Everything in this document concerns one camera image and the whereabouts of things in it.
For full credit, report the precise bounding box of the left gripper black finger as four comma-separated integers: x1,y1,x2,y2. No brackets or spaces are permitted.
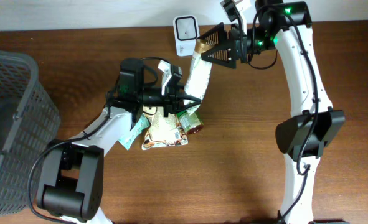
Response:
182,93,202,105
171,101,201,115

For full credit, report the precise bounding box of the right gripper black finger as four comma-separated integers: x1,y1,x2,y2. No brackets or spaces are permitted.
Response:
201,46,237,69
199,22,230,47

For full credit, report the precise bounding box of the green lidded jar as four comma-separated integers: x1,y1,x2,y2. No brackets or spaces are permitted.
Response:
177,111,204,135

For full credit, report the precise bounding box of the white bamboo print tube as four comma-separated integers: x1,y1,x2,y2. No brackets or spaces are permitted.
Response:
184,39,214,100

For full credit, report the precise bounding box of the beige snack bag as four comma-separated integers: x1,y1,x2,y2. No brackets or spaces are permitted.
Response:
141,106,189,151

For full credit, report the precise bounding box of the teal wipes packet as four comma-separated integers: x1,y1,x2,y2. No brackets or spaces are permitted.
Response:
118,115,149,151

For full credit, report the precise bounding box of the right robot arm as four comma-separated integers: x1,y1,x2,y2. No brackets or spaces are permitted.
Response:
201,1,345,223

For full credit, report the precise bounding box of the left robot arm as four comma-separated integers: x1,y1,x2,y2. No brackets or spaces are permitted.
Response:
29,58,201,223

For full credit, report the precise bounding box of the white barcode scanner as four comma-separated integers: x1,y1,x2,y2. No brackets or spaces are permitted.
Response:
172,15,200,57

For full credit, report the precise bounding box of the grey plastic basket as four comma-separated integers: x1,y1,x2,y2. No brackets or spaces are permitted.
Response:
0,50,61,216

